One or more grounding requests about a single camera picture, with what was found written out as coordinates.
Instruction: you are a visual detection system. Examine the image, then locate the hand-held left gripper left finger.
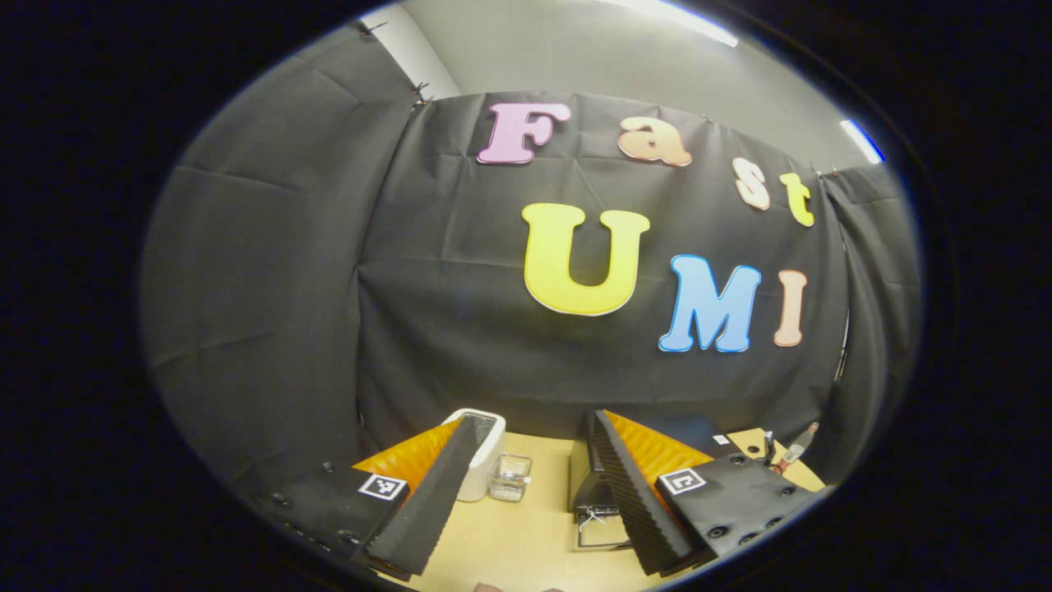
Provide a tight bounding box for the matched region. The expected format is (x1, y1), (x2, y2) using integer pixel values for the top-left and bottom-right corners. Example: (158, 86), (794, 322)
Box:
(255, 414), (479, 578)

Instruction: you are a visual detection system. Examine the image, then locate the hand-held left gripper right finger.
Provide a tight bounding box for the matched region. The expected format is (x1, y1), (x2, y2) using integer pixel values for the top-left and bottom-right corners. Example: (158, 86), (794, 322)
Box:
(592, 409), (823, 576)

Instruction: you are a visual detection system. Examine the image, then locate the black electric oven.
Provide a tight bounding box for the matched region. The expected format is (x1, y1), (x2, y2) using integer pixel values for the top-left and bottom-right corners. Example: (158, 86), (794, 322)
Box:
(567, 409), (741, 552)

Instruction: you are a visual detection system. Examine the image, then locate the white toaster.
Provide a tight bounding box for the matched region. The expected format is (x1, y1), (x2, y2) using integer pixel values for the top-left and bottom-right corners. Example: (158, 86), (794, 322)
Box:
(441, 408), (507, 502)

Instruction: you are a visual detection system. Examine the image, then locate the clear plastic bottle red label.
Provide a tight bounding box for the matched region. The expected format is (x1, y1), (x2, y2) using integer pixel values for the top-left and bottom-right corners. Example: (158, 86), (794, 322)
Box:
(779, 422), (820, 474)

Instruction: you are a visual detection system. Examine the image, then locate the black backdrop cloth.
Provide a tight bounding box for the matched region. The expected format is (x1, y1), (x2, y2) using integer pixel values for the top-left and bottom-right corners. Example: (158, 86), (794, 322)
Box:
(140, 21), (921, 494)

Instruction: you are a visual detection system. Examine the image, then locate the small ceiling light panel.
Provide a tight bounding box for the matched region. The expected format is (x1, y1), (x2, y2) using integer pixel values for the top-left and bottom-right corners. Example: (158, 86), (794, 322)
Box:
(840, 118), (885, 164)

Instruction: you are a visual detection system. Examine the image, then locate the large ceiling light panel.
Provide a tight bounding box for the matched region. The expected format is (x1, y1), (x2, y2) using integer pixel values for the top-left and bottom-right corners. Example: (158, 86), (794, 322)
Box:
(604, 0), (741, 49)

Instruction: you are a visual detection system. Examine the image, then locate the metal wire mesh basket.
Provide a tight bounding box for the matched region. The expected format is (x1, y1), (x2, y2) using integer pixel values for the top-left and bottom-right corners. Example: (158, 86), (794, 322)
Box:
(489, 453), (533, 502)

